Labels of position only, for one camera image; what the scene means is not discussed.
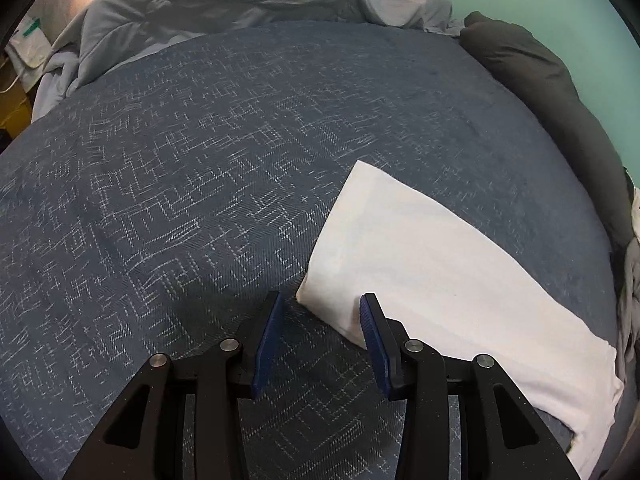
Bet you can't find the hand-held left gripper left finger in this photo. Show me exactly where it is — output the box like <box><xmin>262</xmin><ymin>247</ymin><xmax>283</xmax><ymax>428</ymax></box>
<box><xmin>62</xmin><ymin>290</ymin><xmax>286</xmax><ymax>480</ymax></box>

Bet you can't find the dark grey long pillow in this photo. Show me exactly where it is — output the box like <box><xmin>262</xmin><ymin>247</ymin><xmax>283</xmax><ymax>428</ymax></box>
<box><xmin>459</xmin><ymin>10</ymin><xmax>636</xmax><ymax>251</ymax></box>

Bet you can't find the white bag with green print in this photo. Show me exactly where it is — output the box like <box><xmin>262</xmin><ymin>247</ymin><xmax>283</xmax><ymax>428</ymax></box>
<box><xmin>7</xmin><ymin>16</ymin><xmax>53</xmax><ymax>96</ymax></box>

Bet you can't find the white long-sleeve shirt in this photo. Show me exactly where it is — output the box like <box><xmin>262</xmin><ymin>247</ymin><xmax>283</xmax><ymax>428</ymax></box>
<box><xmin>295</xmin><ymin>160</ymin><xmax>626</xmax><ymax>480</ymax></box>

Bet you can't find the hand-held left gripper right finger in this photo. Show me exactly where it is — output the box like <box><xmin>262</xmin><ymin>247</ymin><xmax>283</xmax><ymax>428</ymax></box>
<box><xmin>359</xmin><ymin>292</ymin><xmax>583</xmax><ymax>480</ymax></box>

